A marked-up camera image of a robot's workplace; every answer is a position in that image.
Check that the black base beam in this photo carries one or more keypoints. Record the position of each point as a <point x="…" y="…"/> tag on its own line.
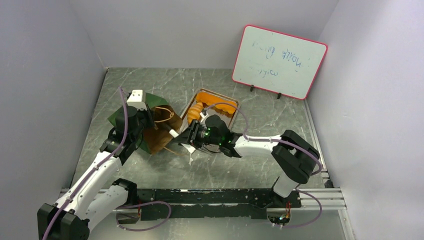
<point x="159" y="203"/>

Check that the green paper bag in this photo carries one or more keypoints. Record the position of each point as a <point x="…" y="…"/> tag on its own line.
<point x="151" y="140"/>

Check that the aluminium frame rail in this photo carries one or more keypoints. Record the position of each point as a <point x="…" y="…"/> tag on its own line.
<point x="305" y="199"/>

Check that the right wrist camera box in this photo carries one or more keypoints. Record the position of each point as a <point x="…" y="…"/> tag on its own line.
<point x="203" y="114"/>

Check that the metal tray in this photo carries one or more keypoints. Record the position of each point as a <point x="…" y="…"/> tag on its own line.
<point x="228" y="118"/>

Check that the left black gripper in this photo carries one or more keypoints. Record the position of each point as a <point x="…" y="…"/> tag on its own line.
<point x="148" y="114"/>

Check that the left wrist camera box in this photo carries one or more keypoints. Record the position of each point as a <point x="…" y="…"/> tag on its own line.
<point x="137" y="99"/>

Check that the red framed whiteboard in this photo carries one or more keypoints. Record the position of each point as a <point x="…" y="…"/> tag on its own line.
<point x="278" y="62"/>

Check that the metal tongs white handles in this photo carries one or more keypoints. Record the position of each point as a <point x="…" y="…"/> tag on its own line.
<point x="175" y="134"/>

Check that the braided fake bread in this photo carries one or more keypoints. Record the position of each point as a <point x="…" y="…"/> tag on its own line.
<point x="209" y="99"/>

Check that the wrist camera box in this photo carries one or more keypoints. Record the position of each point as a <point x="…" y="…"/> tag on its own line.
<point x="203" y="114"/>
<point x="137" y="99"/>

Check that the fake croissant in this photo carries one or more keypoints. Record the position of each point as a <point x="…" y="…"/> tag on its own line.
<point x="194" y="112"/>

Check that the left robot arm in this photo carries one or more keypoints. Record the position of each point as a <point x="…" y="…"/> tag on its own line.
<point x="78" y="211"/>

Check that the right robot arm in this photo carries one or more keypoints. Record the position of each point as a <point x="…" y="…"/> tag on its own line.
<point x="298" y="159"/>

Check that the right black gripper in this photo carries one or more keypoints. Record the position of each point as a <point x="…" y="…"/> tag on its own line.
<point x="190" y="136"/>

